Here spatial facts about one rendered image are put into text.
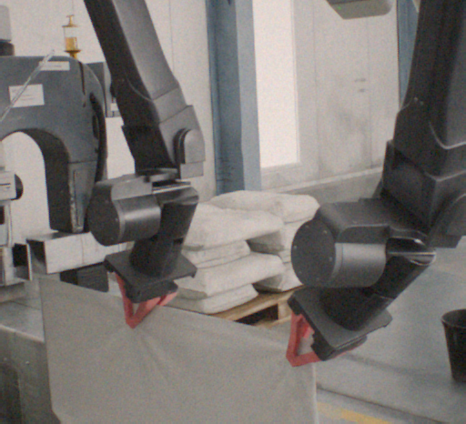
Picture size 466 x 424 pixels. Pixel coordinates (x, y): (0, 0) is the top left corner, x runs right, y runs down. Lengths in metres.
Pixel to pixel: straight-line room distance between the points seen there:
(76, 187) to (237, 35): 5.70
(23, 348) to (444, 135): 1.42
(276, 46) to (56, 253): 6.69
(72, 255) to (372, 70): 8.08
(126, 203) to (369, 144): 8.31
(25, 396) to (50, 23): 4.42
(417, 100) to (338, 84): 7.98
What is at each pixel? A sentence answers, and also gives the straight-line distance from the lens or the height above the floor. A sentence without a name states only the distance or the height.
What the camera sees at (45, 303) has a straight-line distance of 1.16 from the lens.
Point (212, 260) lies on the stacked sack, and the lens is 3.93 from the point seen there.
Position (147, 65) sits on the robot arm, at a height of 1.30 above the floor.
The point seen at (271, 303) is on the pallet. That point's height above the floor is 0.13.
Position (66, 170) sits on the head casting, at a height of 1.16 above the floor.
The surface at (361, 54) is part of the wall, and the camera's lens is 9.00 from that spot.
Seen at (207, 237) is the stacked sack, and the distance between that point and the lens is 3.77.
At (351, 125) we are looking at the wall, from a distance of 8.81.
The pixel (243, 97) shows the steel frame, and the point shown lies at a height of 1.19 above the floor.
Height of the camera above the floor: 1.28
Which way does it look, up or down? 8 degrees down
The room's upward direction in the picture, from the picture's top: 3 degrees counter-clockwise
